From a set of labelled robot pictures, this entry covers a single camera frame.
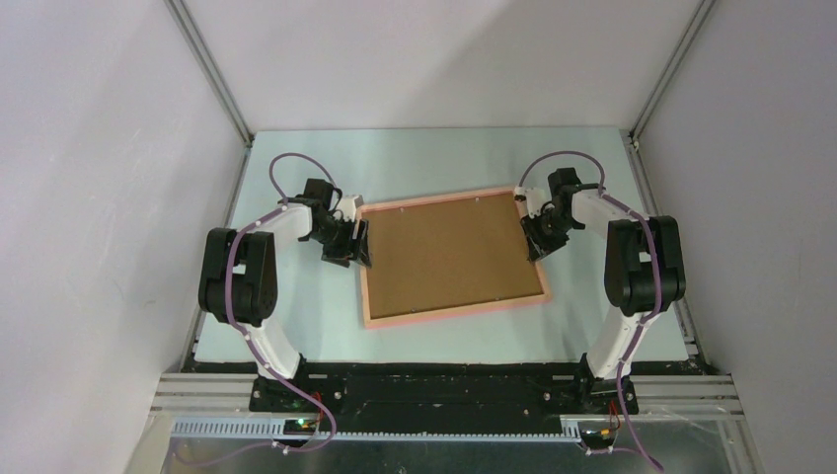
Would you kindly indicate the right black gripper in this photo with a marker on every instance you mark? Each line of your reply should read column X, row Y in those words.
column 539, row 248

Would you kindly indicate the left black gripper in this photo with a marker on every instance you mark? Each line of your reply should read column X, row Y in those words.
column 341, row 256

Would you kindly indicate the brown cardboard backing board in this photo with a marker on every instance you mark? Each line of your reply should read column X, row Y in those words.
column 451, row 255

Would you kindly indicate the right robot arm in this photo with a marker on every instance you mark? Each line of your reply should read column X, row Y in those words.
column 643, row 264

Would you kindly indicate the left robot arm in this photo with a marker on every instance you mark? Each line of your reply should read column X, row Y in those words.
column 238, row 283

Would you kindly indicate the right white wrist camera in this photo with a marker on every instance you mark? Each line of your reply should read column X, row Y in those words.
column 532, row 200

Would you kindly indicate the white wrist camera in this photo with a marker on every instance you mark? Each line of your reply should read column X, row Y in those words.
column 347, row 208
column 532, row 200

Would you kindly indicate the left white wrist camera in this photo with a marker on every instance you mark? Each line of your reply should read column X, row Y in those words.
column 347, row 208

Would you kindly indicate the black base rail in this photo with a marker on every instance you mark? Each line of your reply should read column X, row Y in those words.
column 442, row 398

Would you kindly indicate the right aluminium corner post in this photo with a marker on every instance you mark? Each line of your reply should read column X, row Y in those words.
column 672, row 65

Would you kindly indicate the aluminium corner post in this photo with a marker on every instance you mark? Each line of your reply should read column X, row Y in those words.
column 196, row 42
column 672, row 65

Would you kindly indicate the left aluminium corner post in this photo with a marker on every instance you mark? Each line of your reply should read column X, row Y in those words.
column 196, row 42

